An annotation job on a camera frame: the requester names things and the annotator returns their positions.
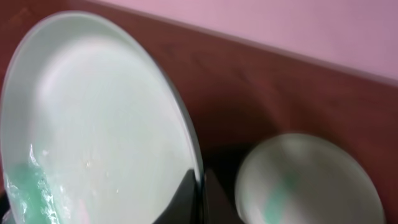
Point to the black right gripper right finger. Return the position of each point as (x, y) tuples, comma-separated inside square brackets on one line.
[(219, 210)]

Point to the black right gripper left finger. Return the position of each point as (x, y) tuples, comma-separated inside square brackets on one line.
[(184, 205)]

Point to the mint green plate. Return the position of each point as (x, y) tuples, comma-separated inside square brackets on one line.
[(302, 179), (92, 129)]

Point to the round black tray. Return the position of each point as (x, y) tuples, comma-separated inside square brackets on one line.
[(225, 162)]

